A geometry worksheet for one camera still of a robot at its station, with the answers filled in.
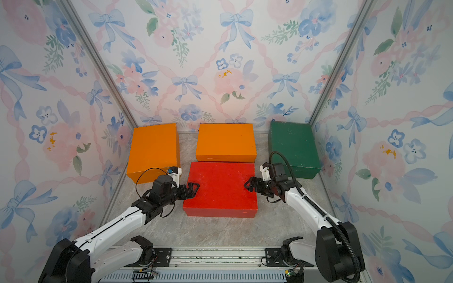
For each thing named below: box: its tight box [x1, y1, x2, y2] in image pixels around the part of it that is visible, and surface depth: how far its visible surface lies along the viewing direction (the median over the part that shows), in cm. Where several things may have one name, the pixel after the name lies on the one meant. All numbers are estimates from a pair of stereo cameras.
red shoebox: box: [182, 162, 258, 219], surface depth 85 cm
